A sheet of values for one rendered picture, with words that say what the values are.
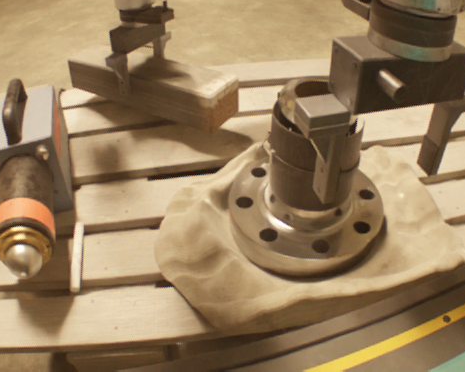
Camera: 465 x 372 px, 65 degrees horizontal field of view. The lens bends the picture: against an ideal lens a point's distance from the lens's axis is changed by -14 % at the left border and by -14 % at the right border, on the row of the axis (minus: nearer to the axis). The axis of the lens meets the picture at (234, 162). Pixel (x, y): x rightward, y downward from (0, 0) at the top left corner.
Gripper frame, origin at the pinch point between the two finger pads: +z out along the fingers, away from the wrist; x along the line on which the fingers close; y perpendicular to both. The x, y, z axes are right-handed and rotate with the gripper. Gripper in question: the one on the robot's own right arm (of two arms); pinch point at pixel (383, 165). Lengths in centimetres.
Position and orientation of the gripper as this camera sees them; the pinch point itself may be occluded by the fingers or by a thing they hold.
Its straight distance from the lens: 43.0
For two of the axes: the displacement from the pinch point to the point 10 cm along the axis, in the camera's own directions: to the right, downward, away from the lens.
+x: 9.6, -1.8, 2.2
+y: 2.8, 5.9, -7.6
